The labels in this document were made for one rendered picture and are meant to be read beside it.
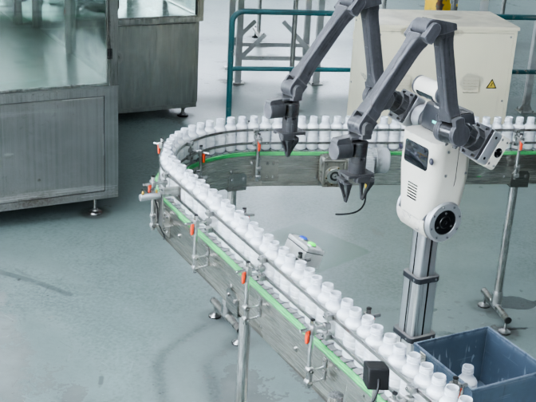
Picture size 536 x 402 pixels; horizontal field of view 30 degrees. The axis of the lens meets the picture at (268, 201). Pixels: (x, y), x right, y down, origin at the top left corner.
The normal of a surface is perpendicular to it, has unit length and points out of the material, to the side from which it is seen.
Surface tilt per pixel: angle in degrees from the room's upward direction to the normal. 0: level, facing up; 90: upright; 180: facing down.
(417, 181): 90
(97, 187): 90
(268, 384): 0
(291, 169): 90
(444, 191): 101
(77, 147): 90
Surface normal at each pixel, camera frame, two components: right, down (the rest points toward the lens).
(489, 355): -0.89, 0.12
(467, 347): 0.46, 0.35
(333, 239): 0.05, -0.93
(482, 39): 0.16, 0.37
